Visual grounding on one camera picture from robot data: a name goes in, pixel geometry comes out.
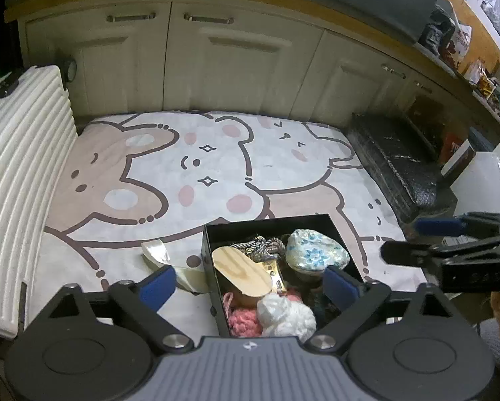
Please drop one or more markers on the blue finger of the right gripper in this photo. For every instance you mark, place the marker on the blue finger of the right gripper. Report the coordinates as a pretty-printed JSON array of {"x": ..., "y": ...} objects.
[
  {"x": 442, "y": 227},
  {"x": 408, "y": 254}
]

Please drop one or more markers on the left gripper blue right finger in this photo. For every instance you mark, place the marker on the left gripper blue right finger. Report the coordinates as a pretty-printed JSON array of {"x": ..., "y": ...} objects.
[{"x": 340, "y": 288}]

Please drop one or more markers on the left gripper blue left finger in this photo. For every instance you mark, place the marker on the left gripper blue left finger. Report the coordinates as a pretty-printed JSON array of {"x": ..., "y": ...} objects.
[{"x": 155, "y": 290}]

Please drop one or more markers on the floral silk drawstring pouch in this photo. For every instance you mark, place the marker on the floral silk drawstring pouch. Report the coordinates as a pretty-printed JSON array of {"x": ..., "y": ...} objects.
[{"x": 310, "y": 252}]

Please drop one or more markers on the yellow snack packet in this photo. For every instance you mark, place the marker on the yellow snack packet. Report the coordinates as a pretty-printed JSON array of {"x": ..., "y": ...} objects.
[{"x": 272, "y": 268}]

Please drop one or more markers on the white knotted cloth ball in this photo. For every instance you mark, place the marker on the white knotted cloth ball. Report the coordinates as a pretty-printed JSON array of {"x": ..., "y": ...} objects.
[{"x": 285, "y": 316}]

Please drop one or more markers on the oval wooden block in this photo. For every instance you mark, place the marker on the oval wooden block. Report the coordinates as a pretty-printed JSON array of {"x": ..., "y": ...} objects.
[{"x": 251, "y": 279}]

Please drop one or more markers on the brown plush toy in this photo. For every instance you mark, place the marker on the brown plush toy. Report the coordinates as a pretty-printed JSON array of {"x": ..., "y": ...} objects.
[{"x": 311, "y": 290}]

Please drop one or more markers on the white plastic wrapped box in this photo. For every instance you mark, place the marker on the white plastic wrapped box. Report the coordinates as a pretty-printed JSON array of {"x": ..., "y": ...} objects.
[{"x": 477, "y": 188}]

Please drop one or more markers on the black glossy wrapped cushion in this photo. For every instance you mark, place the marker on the black glossy wrapped cushion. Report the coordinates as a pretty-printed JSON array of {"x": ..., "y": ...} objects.
[{"x": 402, "y": 164}]

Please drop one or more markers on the pink knitted item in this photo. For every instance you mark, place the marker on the pink knitted item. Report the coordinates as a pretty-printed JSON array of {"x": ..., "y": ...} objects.
[{"x": 242, "y": 322}]

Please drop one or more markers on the cartoon bear bed sheet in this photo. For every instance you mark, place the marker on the cartoon bear bed sheet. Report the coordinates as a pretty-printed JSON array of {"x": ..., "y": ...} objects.
[{"x": 165, "y": 176}]

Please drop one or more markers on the cluttered shelf items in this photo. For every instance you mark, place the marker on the cluttered shelf items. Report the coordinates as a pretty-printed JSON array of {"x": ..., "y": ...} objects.
[{"x": 477, "y": 42}]

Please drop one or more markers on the white ribbed panel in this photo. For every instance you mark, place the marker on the white ribbed panel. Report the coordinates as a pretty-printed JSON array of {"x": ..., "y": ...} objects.
[{"x": 37, "y": 132}]

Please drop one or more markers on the cream cabinet with doors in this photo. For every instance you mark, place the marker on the cream cabinet with doors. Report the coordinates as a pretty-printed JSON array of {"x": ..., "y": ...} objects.
[{"x": 299, "y": 59}]

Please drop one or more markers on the round white wall knob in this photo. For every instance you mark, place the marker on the round white wall knob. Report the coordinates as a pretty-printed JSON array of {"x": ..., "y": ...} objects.
[{"x": 70, "y": 70}]

